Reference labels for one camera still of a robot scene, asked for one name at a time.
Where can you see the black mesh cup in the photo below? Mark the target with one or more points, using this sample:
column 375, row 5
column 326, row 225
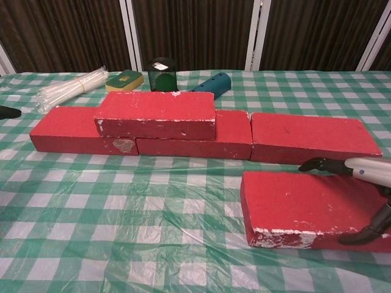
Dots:
column 151, row 76

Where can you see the green ball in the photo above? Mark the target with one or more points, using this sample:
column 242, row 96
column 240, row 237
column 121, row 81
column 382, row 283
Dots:
column 165, row 83

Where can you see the teal half-cylinder holder with holes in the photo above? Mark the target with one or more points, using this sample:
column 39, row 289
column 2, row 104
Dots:
column 217, row 85

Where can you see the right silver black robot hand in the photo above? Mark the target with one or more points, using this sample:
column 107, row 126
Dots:
column 372, row 169

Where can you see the bundle of white straws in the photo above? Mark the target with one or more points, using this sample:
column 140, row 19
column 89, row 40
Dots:
column 64, row 90

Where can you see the green white checked tablecloth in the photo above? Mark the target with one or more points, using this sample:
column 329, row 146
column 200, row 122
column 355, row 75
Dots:
column 152, row 244

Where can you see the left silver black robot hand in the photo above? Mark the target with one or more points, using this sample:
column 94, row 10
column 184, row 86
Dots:
column 7, row 113

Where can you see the red brick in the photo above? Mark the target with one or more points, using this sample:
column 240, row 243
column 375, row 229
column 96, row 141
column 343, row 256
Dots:
column 152, row 110
column 232, row 134
column 290, row 207
column 305, row 137
column 61, row 128

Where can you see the dark folding partition screen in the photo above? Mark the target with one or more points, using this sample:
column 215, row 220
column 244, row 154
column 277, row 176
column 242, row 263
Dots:
column 198, row 30

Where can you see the green and yellow sponge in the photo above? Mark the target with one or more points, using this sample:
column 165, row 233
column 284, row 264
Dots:
column 125, row 80

